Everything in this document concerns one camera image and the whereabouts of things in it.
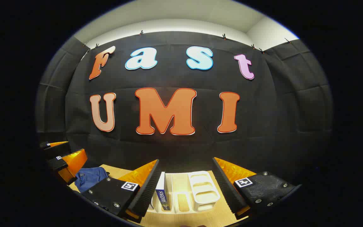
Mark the black backdrop cloth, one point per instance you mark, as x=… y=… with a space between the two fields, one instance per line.
x=121 y=145

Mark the white book with blue picture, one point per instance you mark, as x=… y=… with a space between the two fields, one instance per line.
x=162 y=197

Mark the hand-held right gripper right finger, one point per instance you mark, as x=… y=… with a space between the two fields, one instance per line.
x=227 y=189

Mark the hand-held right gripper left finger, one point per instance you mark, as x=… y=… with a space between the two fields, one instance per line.
x=146 y=192

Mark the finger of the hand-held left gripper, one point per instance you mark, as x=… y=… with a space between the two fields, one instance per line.
x=57 y=150
x=58 y=164

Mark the cream plastic bookshelf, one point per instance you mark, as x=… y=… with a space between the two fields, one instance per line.
x=203 y=189

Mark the blue schoolbag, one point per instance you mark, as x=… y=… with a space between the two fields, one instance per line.
x=88 y=178

